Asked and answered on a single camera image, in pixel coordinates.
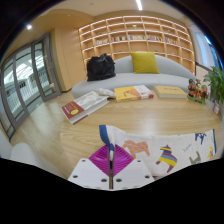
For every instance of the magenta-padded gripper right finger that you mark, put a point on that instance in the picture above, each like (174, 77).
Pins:
(135, 173)

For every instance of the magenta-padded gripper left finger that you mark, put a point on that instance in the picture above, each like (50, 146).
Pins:
(83, 171)

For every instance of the white animal-print towel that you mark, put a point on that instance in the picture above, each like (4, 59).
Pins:
(180, 146)

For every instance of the red and white book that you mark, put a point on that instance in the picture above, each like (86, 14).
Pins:
(83, 106)

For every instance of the yellow and white book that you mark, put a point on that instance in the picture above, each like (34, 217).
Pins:
(130, 93)

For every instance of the small patterned pouch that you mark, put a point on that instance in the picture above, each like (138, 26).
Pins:
(106, 92)

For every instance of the flat yellow book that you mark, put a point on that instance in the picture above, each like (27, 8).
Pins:
(170, 91)

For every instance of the grey curved sofa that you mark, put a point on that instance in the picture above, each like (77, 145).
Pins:
(123, 80)

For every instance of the colourful figurine group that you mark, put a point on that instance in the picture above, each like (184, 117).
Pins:
(196, 91)

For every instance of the black bag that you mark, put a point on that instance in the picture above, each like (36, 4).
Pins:
(100, 67)

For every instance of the glass double door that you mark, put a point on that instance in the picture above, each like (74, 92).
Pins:
(23, 80)

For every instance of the yellow cushion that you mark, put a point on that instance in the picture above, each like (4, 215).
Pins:
(144, 62)

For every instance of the green potted plant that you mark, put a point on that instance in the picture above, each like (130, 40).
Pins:
(215, 83)

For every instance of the dark-framed window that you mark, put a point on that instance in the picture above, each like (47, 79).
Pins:
(206, 50)

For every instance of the round ceiling spotlight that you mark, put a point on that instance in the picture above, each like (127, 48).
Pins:
(29, 26)

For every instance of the long ceiling light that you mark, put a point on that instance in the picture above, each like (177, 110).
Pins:
(138, 4)

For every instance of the wooden wall shelf unit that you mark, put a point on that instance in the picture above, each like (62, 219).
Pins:
(140, 35)

